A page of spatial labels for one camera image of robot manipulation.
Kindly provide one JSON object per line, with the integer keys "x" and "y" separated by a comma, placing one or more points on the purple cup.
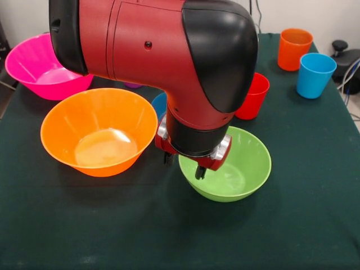
{"x": 132, "y": 85}

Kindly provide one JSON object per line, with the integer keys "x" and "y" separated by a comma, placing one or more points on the orange cup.
{"x": 289, "y": 56}

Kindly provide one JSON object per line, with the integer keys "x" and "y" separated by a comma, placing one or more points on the red cup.
{"x": 253, "y": 101}

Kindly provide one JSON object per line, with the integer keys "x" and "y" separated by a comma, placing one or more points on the green bowl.
{"x": 247, "y": 168}

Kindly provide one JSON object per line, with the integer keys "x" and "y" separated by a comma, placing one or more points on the blue bowl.
{"x": 160, "y": 107}

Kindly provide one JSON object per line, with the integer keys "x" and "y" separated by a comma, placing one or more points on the black round knob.
{"x": 339, "y": 45}

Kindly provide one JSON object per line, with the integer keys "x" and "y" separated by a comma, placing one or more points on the black equipment box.
{"x": 2, "y": 42}

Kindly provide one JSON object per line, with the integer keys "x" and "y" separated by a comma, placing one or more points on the dark green table cloth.
{"x": 197, "y": 230}

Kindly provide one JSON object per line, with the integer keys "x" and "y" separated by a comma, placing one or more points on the black round base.
{"x": 353, "y": 56}

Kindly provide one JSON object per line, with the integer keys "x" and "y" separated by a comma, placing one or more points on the grey metal leg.
{"x": 7, "y": 84}

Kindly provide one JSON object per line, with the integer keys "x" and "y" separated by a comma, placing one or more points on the large pink bowl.
{"x": 31, "y": 73}

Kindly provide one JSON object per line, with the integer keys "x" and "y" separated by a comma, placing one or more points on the blue cup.
{"x": 312, "y": 81}

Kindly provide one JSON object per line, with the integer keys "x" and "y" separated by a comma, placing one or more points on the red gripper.
{"x": 208, "y": 163}

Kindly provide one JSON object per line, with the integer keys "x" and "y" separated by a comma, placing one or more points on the large orange bowl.
{"x": 84, "y": 118}

